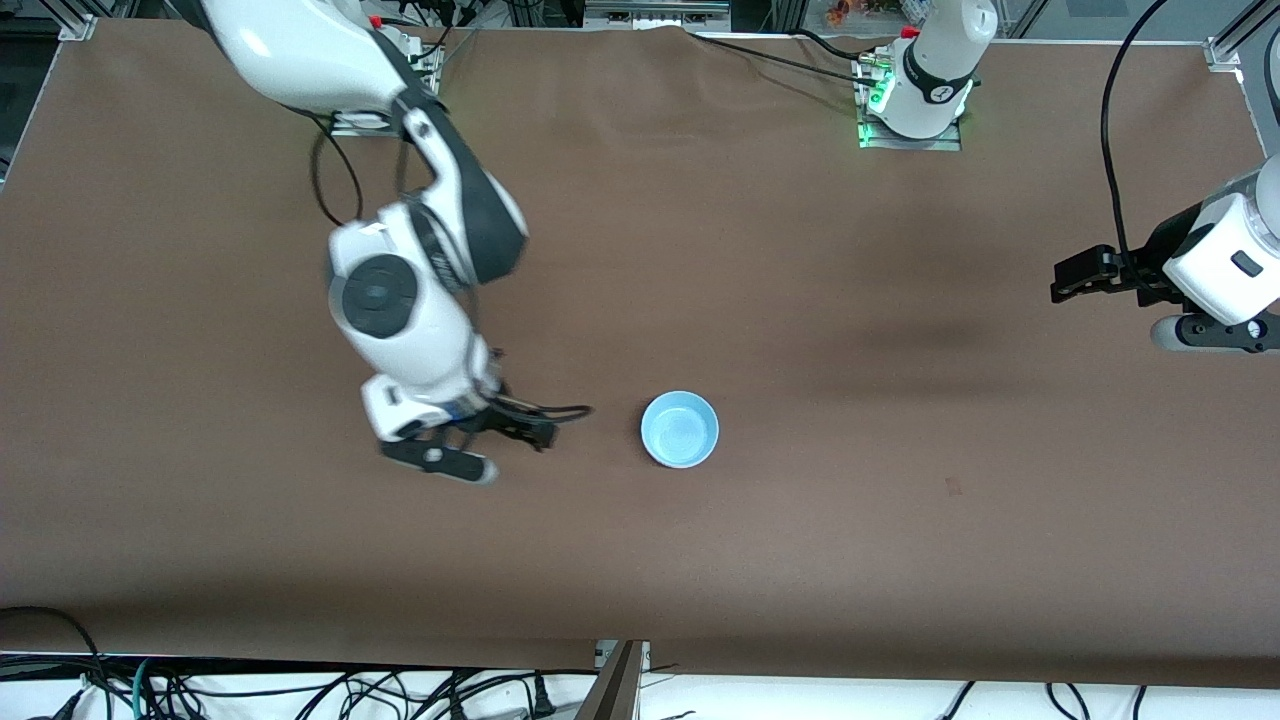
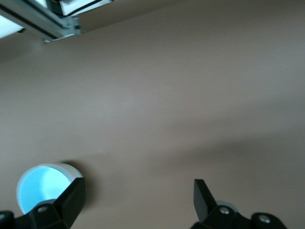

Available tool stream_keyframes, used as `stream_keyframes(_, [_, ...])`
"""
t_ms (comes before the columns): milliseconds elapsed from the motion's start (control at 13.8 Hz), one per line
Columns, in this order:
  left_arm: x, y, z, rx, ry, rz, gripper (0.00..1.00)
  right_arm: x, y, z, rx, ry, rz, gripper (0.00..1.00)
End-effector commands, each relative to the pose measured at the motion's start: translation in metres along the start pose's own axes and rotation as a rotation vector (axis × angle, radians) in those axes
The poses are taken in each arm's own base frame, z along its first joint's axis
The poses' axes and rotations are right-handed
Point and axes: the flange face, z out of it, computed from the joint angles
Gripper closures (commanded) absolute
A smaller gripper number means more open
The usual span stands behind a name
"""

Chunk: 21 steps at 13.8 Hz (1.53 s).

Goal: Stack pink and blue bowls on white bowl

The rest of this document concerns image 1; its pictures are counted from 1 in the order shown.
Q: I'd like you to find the thick black floor cable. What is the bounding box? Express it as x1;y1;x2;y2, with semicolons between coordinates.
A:
0;605;111;701

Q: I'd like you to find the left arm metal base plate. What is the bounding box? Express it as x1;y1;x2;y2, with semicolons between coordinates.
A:
857;52;964;152

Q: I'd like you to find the short black base cable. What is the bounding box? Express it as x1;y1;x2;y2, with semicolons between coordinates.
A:
793;27;883;63

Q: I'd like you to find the long black base cable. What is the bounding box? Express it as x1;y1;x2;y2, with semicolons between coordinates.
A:
685;30;867;81

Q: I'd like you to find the brown table cover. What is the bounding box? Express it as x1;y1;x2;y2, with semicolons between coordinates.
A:
0;20;1280;691

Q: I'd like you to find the grey metal box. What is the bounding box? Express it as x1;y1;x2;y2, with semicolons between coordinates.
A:
584;0;732;32

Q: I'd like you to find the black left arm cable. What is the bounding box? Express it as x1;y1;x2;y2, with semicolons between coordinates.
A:
1100;0;1169;301

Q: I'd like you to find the aluminium frame corner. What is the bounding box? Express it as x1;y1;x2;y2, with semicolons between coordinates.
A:
1204;0;1280;141
55;0;101;43

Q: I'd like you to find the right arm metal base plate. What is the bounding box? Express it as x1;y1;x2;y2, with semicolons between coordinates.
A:
329;40;446;138

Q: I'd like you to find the blue plastic bowl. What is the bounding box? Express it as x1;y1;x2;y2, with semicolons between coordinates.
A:
640;390;720;467

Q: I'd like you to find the grey metal frame post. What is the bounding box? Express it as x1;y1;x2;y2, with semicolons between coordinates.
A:
575;640;652;720

